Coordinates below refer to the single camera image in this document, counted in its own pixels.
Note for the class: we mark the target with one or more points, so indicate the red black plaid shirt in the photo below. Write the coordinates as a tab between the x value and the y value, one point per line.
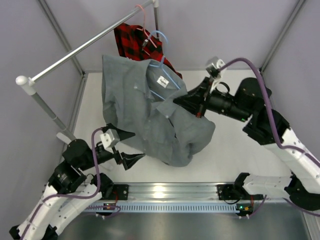
130	41

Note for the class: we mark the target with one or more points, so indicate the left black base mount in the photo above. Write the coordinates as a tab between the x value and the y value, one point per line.
119	192

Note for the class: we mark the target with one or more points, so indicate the slotted grey cable duct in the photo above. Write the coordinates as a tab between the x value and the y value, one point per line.
157	207

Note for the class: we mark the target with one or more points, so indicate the aluminium mounting rail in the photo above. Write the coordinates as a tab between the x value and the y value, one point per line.
143	192

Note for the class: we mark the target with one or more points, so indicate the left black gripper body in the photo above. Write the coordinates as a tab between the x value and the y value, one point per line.
115	154

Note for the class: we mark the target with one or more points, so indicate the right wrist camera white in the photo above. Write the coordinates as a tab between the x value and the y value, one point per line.
213	67

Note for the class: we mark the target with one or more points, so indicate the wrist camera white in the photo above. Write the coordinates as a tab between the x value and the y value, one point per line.
213	67
109	139

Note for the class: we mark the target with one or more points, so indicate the blue wire hanger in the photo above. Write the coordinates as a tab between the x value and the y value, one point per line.
161	63

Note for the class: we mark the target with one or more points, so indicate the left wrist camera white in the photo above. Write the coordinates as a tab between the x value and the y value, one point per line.
109	139

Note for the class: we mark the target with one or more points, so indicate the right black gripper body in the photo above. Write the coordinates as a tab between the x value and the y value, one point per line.
215	101

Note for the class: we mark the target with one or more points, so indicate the silver clothes rack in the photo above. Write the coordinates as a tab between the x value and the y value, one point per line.
84	28

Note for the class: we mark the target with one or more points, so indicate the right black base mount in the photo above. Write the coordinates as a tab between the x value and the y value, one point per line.
226	192

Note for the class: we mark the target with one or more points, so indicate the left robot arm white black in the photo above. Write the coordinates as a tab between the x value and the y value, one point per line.
75	184

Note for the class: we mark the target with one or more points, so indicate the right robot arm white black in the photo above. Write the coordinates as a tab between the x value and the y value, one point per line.
250	104

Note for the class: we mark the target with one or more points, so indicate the grey button shirt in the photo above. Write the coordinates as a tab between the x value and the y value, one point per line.
138	98

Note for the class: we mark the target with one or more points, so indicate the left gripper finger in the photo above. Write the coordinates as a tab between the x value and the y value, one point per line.
123	135
128	160

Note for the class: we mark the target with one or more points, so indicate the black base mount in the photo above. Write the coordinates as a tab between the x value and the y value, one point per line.
226	192
119	192

